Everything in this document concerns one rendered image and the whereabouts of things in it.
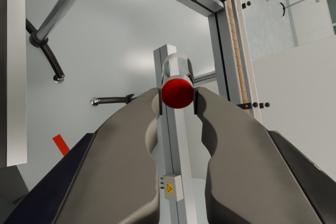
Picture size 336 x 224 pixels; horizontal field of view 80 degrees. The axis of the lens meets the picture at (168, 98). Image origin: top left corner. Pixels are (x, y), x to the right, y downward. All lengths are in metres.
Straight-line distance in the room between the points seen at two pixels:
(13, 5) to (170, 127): 0.88
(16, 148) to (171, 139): 0.84
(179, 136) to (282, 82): 0.74
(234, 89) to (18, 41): 0.73
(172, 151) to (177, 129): 0.12
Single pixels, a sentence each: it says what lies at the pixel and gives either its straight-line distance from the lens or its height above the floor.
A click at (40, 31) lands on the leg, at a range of 1.21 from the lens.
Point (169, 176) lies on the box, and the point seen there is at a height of 0.51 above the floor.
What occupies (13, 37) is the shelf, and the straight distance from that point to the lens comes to 0.45.
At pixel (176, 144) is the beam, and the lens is 1.11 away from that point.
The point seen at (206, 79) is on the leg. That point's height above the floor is 0.76.
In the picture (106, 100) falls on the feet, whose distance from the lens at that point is 1.39.
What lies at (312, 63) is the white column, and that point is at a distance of 1.44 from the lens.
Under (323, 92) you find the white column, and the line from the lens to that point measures 1.42.
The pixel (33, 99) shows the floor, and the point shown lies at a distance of 1.33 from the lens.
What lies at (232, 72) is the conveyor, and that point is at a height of 0.92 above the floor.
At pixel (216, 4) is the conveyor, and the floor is 0.92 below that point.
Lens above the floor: 1.28
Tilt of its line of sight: 43 degrees down
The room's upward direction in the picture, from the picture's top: 76 degrees clockwise
